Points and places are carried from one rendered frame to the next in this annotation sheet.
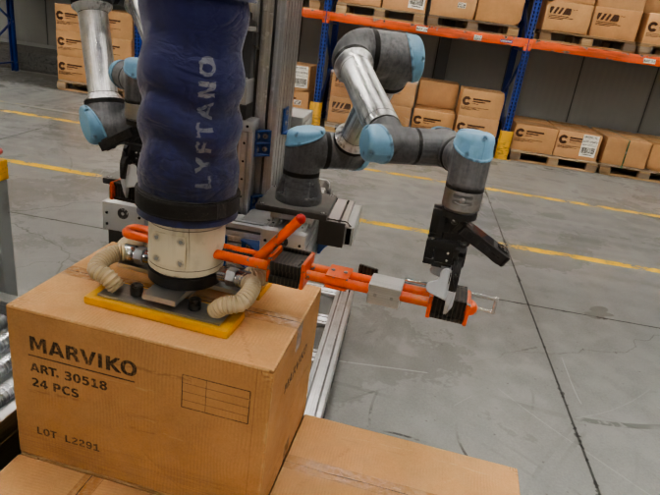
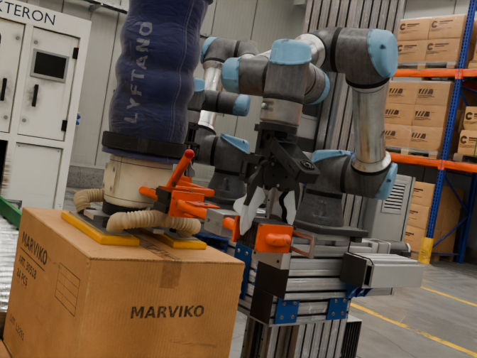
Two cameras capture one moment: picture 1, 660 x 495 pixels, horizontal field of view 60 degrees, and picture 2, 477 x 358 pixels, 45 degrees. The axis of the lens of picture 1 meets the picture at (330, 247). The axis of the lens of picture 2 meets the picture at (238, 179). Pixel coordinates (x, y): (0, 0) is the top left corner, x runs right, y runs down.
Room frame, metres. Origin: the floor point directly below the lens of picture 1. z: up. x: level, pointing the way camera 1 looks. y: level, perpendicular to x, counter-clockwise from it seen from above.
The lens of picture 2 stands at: (0.30, -0.96, 1.22)
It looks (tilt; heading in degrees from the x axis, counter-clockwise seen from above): 3 degrees down; 46
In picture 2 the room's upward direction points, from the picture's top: 10 degrees clockwise
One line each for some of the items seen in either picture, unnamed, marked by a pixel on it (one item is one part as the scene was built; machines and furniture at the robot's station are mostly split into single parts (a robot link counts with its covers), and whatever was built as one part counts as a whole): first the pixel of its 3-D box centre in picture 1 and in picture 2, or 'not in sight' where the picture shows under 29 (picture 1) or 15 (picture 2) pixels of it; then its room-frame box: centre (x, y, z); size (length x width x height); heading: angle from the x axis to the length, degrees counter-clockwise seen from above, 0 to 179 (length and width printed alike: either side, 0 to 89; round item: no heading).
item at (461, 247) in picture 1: (450, 237); (270, 156); (1.09, -0.24, 1.22); 0.09 x 0.08 x 0.12; 79
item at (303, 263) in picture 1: (290, 266); (179, 202); (1.15, 0.08, 1.07); 0.10 x 0.08 x 0.06; 169
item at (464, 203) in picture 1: (462, 199); (279, 114); (1.08, -0.24, 1.30); 0.08 x 0.08 x 0.05
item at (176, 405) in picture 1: (177, 365); (113, 303); (1.18, 0.34, 0.75); 0.60 x 0.40 x 0.40; 80
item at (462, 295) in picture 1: (448, 303); (261, 234); (1.07, -0.26, 1.07); 0.08 x 0.07 x 0.05; 79
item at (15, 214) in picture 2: not in sight; (32, 224); (1.78, 2.15, 0.60); 1.60 x 0.10 x 0.09; 80
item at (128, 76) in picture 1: (138, 81); (192, 94); (1.51, 0.55, 1.38); 0.09 x 0.08 x 0.11; 39
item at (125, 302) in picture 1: (165, 302); (98, 221); (1.10, 0.34, 0.97); 0.34 x 0.10 x 0.05; 79
